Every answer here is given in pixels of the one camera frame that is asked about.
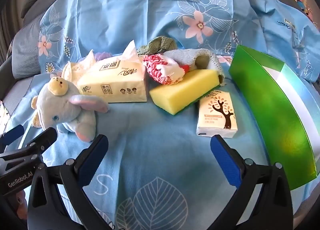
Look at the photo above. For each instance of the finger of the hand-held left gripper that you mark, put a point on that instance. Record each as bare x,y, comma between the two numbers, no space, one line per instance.
12,134
42,140

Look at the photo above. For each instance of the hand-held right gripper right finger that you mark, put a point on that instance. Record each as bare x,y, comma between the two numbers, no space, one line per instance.
225,162

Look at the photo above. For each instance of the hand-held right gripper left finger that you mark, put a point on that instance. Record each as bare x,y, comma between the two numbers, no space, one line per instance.
92,156

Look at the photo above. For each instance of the pale blue elephant plush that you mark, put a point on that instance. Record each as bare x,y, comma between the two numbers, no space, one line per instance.
62,110

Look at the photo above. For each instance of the tree-print tissue packet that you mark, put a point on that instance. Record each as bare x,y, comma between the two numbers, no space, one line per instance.
217,115

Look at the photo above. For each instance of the green box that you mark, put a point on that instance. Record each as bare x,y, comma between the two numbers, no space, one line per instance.
270,110

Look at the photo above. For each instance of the yellow tissue pack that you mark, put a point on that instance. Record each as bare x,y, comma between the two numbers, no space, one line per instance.
112,82

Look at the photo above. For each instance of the yellow sponge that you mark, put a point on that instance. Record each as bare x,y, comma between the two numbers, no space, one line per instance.
180,90

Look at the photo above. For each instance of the purple mesh bath puff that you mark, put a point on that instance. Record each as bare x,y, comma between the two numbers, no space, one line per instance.
100,56

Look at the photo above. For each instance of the grey-blue towel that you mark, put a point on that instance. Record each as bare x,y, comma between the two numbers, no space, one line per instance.
197,56

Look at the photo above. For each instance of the red and white knitted cloth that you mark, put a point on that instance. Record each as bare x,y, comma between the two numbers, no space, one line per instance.
162,68

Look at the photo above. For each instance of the green knitted cloth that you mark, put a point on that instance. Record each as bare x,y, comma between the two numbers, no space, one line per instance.
156,45

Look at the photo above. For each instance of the white patterned cloth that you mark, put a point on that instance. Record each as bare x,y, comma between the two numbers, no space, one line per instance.
3,115

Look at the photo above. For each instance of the grey sofa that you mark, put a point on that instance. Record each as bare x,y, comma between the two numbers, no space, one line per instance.
22,45

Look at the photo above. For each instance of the blue floral blanket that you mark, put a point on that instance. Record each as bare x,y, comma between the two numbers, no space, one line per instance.
160,7

